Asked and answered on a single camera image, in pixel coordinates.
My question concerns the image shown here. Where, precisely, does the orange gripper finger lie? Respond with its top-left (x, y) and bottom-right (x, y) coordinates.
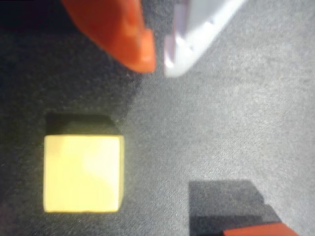
top-left (61, 0), bottom-right (156, 73)

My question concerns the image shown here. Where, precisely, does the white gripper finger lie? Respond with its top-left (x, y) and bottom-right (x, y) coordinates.
top-left (163, 0), bottom-right (248, 78)

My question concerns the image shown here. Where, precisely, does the yellow cube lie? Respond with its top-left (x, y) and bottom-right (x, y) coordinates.
top-left (43, 134), bottom-right (125, 213)

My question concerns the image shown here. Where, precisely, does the red cube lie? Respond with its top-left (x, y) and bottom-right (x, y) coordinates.
top-left (222, 222), bottom-right (300, 236)

